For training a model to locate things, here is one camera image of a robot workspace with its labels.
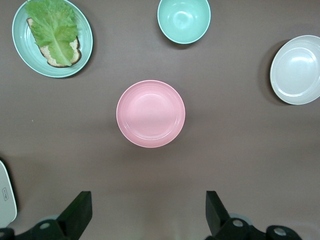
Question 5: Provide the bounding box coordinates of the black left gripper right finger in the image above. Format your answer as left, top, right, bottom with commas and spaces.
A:
205, 190, 303, 240

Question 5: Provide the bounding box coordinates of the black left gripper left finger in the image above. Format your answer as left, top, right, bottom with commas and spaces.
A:
14, 191, 93, 240

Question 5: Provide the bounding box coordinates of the pink shallow plate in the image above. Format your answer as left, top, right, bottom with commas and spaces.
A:
115, 79, 187, 149

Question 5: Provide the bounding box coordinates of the beige toaster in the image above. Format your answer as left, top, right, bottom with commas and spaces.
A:
0, 159, 18, 229

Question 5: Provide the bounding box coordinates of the toasted bread slice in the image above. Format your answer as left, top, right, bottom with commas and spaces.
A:
26, 17, 82, 68

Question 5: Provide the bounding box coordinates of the beige shallow plate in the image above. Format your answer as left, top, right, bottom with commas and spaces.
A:
269, 34, 320, 105

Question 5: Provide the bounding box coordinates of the green plate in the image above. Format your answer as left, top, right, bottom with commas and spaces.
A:
11, 0, 94, 78

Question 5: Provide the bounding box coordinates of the green lettuce leaf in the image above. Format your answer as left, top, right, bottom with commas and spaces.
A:
24, 0, 80, 67

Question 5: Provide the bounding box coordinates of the small green bowl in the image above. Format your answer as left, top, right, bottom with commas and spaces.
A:
157, 0, 212, 45

